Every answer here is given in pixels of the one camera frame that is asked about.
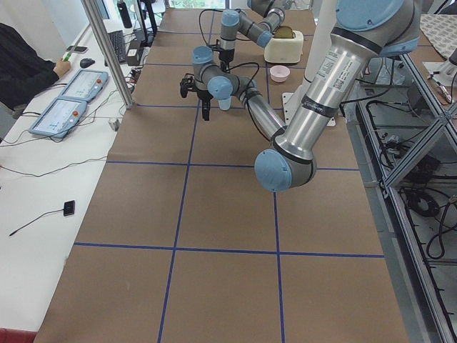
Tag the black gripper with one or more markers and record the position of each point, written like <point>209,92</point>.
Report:
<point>204,95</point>
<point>226,56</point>

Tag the light blue cup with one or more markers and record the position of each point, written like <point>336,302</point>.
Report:
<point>224,104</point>

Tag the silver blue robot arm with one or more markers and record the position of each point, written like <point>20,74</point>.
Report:
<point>362,30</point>
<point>236,21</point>

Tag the pink bowl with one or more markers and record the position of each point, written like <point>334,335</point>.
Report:
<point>279,73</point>

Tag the cream toaster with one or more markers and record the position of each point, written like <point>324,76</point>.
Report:
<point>284,51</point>

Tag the toast slice in toaster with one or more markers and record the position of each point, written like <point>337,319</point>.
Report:
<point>284,32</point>

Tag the black keyboard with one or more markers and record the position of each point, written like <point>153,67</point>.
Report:
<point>118,44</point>

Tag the upper blue teach pendant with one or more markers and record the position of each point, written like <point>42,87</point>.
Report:
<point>85,85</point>

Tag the blue teach pendant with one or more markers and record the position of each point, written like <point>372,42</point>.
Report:
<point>59,118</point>
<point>85,85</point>

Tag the black computer mouse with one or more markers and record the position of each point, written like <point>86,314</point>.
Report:
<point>86,62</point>

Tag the lower blue teach pendant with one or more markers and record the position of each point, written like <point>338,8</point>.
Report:
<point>59,118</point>

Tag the small black square device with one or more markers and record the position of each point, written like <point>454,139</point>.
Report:
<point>69,208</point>

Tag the seated person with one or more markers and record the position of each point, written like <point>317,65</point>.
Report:
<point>24,74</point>

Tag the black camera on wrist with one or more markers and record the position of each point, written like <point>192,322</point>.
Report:
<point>187,84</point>

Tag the aluminium frame post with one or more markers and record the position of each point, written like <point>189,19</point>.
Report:
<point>102,38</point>

